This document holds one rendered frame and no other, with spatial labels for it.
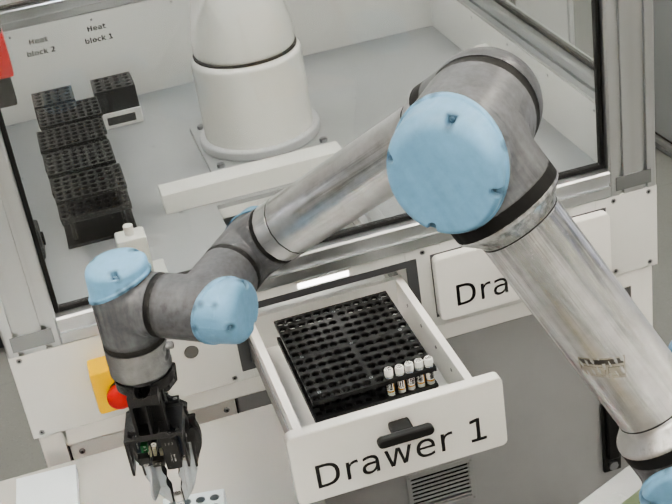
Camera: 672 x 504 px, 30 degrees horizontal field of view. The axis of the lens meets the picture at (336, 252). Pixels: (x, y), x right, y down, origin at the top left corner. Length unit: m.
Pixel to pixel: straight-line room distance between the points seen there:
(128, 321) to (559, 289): 0.50
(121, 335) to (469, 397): 0.47
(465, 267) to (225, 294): 0.63
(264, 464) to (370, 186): 0.60
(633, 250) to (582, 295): 0.87
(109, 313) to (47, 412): 0.49
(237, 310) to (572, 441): 0.99
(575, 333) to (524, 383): 0.92
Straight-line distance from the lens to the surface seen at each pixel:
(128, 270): 1.42
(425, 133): 1.12
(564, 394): 2.17
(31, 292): 1.81
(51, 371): 1.87
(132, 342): 1.45
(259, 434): 1.88
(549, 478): 2.27
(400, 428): 1.60
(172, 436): 1.51
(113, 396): 1.82
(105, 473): 1.89
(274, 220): 1.43
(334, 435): 1.60
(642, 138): 1.99
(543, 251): 1.18
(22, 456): 3.31
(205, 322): 1.38
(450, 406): 1.63
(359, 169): 1.35
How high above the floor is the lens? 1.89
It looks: 29 degrees down
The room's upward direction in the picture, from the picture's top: 9 degrees counter-clockwise
